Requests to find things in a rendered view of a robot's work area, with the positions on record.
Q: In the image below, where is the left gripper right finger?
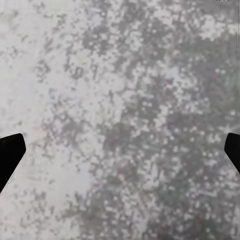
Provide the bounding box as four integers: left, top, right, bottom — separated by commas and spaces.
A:
224, 132, 240, 173

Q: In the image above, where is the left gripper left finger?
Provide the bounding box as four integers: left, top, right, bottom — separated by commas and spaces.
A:
0, 133, 26, 193

